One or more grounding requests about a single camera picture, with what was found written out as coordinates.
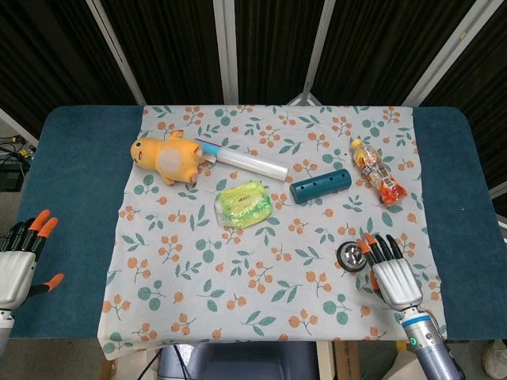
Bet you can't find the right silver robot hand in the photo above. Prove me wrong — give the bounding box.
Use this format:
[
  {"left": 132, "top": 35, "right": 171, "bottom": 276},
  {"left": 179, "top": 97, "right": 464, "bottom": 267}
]
[{"left": 356, "top": 233, "right": 424, "bottom": 312}]

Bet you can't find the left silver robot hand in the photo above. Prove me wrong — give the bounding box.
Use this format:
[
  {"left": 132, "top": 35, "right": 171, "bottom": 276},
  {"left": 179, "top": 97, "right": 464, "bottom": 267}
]
[{"left": 0, "top": 209, "right": 65, "bottom": 310}]

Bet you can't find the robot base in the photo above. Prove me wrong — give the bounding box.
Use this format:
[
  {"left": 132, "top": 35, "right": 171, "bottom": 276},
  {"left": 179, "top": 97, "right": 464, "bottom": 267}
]
[{"left": 158, "top": 340, "right": 320, "bottom": 380}]

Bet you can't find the teal table mat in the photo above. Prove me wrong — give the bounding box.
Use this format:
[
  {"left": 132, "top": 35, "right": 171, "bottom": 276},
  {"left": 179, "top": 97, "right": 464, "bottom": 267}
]
[{"left": 8, "top": 104, "right": 505, "bottom": 341}]

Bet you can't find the cardboard box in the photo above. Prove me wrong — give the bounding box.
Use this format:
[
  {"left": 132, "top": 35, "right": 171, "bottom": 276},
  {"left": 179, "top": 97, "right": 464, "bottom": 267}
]
[{"left": 332, "top": 340, "right": 362, "bottom": 380}]

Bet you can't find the orange drink bottle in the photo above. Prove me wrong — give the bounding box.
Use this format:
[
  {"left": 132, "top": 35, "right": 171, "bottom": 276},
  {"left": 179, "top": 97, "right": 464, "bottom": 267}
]
[{"left": 349, "top": 138, "right": 408, "bottom": 207}]

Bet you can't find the teal cylindrical holder with holes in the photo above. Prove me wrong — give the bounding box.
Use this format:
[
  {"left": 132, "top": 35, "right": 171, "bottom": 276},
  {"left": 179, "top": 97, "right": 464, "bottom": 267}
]
[{"left": 289, "top": 168, "right": 353, "bottom": 205}]

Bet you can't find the white shoe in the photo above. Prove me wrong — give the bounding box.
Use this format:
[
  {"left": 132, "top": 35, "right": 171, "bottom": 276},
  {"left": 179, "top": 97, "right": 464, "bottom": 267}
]
[{"left": 481, "top": 339, "right": 507, "bottom": 379}]

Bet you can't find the floral tablecloth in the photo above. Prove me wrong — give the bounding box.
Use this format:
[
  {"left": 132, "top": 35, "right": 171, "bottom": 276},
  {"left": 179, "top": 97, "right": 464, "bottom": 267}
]
[{"left": 97, "top": 104, "right": 448, "bottom": 361}]

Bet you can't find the green plastic snack pack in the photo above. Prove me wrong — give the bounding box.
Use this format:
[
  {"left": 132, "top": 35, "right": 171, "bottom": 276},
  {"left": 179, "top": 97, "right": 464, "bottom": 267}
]
[{"left": 214, "top": 180, "right": 274, "bottom": 230}]

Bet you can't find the yellow plush toy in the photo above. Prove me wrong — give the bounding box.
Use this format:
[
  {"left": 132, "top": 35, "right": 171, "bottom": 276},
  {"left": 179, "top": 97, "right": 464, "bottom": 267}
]
[{"left": 130, "top": 129, "right": 209, "bottom": 186}]

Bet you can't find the white rolled bag tube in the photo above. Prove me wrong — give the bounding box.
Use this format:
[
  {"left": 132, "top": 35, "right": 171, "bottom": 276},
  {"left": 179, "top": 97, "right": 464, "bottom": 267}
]
[{"left": 195, "top": 138, "right": 289, "bottom": 183}]

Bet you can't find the cables and equipment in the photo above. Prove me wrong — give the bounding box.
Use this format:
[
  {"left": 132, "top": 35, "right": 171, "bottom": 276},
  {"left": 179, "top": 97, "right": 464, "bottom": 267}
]
[{"left": 0, "top": 134, "right": 35, "bottom": 191}]

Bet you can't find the white partition frame post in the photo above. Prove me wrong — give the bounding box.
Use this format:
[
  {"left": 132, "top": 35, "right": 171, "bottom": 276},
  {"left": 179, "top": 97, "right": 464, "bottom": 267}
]
[
  {"left": 86, "top": 0, "right": 147, "bottom": 106},
  {"left": 212, "top": 0, "right": 239, "bottom": 106},
  {"left": 287, "top": 0, "right": 337, "bottom": 107},
  {"left": 402, "top": 0, "right": 494, "bottom": 107}
]

